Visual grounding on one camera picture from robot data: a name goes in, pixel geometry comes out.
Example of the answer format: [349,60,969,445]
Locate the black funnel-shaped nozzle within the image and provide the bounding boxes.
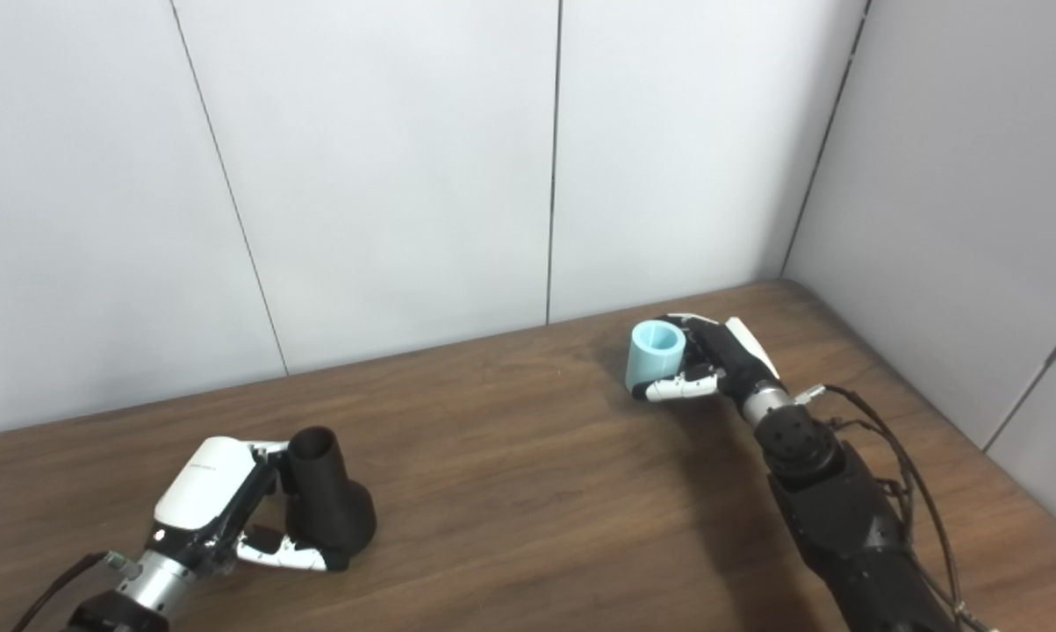
[286,427,377,563]

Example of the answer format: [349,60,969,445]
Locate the light-blue cylindrical hose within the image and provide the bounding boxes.
[625,320,687,392]

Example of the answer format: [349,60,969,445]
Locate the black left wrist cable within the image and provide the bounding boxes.
[10,551,129,632]

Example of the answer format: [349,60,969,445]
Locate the white and black left hand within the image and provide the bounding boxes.
[111,436,349,613]

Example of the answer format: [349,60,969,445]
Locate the white and black right hand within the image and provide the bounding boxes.
[631,313,796,427]

